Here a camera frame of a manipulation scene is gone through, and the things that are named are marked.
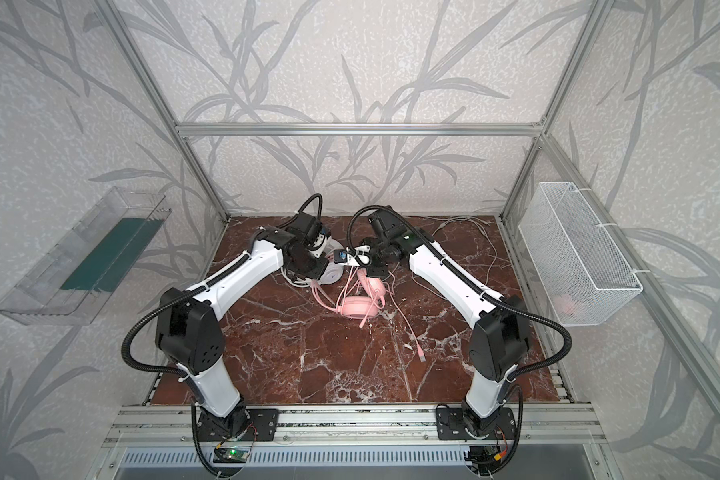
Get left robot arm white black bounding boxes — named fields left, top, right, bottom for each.
left=121, top=212, right=330, bottom=422

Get right wiring connector board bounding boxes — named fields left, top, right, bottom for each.
left=465, top=446, right=514, bottom=471

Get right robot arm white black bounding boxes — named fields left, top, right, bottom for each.
left=346, top=205, right=573, bottom=436

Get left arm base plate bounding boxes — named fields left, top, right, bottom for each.
left=196, top=408, right=279, bottom=442

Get white headphone cable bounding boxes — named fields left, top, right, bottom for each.
left=419, top=215, right=505, bottom=301

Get pink headphones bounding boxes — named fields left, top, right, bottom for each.
left=310, top=267, right=387, bottom=329

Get clear plastic wall bin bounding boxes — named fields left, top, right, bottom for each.
left=0, top=187, right=171, bottom=326

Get aluminium front rail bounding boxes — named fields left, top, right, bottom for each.
left=103, top=402, right=607, bottom=448

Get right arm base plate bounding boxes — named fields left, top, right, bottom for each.
left=434, top=404, right=519, bottom=441

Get white headphones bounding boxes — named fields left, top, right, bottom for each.
left=281, top=236, right=344, bottom=288

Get pink item in basket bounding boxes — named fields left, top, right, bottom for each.
left=553, top=294, right=583, bottom=318

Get green circuit board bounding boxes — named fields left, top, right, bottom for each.
left=214, top=446, right=250, bottom=464

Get white wire mesh basket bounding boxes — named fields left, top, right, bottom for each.
left=519, top=182, right=643, bottom=327

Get pink headphone cable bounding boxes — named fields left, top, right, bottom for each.
left=383, top=281, right=427, bottom=363

